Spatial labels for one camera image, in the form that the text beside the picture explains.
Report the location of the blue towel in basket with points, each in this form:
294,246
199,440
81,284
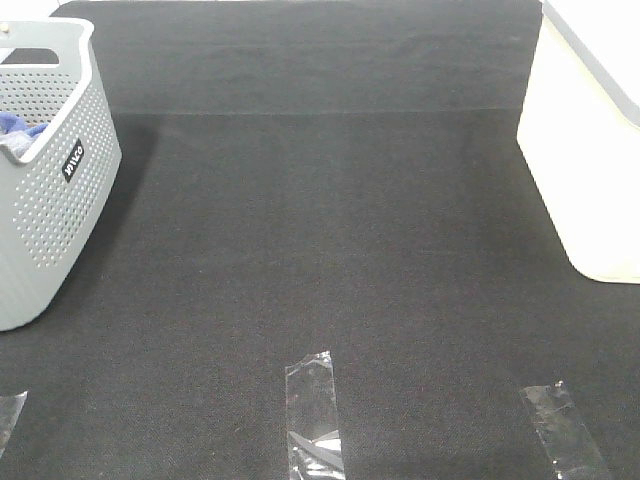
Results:
11,123

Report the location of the black table mat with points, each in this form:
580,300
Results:
300,177

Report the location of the middle clear tape strip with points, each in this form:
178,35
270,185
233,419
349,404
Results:
312,422

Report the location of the clear tape strip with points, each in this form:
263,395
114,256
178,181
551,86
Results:
10,409
567,442
312,422

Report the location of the grey perforated laundry basket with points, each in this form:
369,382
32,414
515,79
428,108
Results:
53,194

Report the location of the white plastic bin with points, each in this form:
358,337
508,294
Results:
579,132

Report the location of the right clear tape strip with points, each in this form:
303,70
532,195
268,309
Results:
567,442

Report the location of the left clear tape strip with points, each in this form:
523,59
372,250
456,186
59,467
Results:
10,409

